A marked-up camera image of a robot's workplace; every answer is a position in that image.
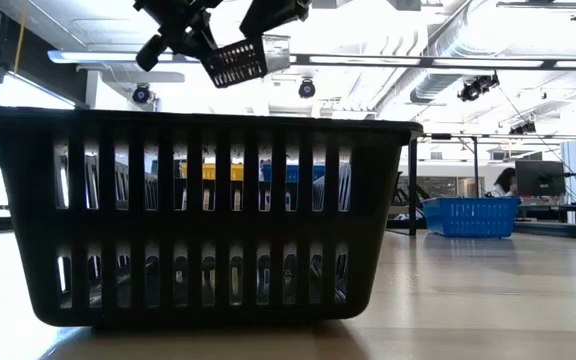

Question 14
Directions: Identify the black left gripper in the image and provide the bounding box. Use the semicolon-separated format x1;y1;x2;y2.
132;0;224;57

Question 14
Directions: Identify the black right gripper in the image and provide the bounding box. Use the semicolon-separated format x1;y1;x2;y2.
239;0;313;39

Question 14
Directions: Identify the black plastic slotted basket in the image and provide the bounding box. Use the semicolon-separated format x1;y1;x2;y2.
200;33;292;90
0;104;424;331

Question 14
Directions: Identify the yellow plastic slotted basket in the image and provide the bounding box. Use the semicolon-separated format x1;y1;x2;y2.
180;162;245;182

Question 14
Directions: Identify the blue plastic slotted basket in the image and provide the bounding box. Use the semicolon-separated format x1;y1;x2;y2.
421;196;521;239
260;163;327;184

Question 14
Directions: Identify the black ceiling device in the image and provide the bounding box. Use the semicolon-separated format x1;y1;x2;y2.
457;73;501;103
510;121;538;136

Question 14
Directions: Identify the person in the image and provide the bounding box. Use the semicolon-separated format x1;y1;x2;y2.
490;167;518;199

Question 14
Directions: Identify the black computer monitor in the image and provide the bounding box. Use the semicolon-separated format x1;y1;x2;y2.
514;159;567;198

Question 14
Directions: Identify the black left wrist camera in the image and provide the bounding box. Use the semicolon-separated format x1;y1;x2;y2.
134;33;168;73

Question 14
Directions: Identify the black round ceiling camera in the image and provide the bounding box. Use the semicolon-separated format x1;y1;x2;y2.
297;78;317;100
131;83;152;105

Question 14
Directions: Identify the black aluminium rig frame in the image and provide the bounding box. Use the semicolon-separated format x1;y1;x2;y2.
47;49;576;72

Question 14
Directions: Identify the yellow hanging cable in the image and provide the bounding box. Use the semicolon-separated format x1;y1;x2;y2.
12;0;29;76

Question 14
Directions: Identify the silver ventilation duct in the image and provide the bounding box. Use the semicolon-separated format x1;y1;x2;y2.
375;0;576;106

